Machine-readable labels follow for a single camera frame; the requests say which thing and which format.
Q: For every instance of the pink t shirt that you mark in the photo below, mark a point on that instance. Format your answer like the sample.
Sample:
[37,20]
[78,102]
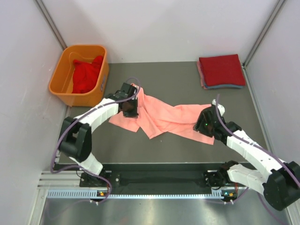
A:
[200,75]
[156,117]

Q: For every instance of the grey slotted cable duct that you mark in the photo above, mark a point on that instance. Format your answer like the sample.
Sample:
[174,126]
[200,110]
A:
[97,194]

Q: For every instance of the red crumpled t shirt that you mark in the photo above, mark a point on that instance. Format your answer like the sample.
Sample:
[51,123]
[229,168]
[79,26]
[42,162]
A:
[85,75]

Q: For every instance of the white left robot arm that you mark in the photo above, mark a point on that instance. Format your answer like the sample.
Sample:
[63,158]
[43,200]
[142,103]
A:
[76,133]

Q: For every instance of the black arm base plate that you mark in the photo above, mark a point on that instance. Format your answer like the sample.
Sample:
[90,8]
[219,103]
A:
[164,178]

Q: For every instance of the pink folded t shirt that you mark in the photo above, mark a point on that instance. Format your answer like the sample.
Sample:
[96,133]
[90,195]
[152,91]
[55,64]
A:
[200,75]

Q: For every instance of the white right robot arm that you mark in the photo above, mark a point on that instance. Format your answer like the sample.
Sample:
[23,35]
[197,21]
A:
[275,179]

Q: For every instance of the right aluminium corner post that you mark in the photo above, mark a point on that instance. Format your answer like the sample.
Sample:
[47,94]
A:
[268,24]

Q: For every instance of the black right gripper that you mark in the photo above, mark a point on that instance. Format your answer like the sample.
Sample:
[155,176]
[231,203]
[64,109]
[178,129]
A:
[199,126]

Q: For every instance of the left aluminium corner post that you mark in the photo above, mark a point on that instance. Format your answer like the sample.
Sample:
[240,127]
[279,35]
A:
[49,20]

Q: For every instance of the orange plastic bin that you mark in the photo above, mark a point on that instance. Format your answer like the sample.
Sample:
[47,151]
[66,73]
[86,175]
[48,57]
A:
[61,83]

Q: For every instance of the aluminium corner post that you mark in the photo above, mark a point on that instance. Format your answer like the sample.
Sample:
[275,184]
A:
[268,24]
[49,20]

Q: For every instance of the aluminium frame rail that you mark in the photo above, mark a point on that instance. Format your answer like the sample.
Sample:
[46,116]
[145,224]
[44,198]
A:
[64,179]

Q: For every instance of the blue folded t shirt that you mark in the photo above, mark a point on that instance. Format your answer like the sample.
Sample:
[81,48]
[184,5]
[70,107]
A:
[224,86]

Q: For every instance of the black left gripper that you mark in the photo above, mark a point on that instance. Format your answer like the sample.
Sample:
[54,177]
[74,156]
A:
[133,113]

